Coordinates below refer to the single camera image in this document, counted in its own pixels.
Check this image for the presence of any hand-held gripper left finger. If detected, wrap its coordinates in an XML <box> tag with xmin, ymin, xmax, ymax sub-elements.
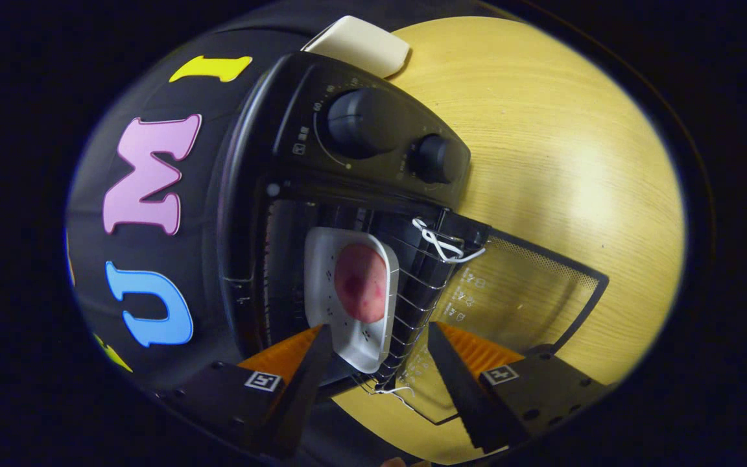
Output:
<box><xmin>156</xmin><ymin>324</ymin><xmax>334</xmax><ymax>458</ymax></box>

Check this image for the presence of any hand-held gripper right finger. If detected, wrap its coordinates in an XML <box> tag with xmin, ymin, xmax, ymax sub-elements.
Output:
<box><xmin>427</xmin><ymin>321</ymin><xmax>608</xmax><ymax>453</ymax></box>

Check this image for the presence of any white foam food tray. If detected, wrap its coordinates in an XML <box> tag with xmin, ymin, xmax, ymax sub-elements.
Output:
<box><xmin>303</xmin><ymin>227</ymin><xmax>400</xmax><ymax>374</ymax></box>

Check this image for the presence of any pink raw meat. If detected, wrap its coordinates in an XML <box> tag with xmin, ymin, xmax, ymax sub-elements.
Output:
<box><xmin>335</xmin><ymin>243</ymin><xmax>388</xmax><ymax>324</ymax></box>

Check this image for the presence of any black toaster oven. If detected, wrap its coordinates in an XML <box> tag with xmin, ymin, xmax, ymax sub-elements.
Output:
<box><xmin>218</xmin><ymin>52</ymin><xmax>610</xmax><ymax>425</ymax></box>

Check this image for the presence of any white pop-up toaster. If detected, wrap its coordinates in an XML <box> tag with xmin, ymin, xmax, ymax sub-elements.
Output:
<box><xmin>301</xmin><ymin>16</ymin><xmax>411</xmax><ymax>80</ymax></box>

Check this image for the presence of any black backdrop cloth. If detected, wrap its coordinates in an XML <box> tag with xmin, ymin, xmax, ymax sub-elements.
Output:
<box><xmin>65</xmin><ymin>0</ymin><xmax>313</xmax><ymax>390</ymax></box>

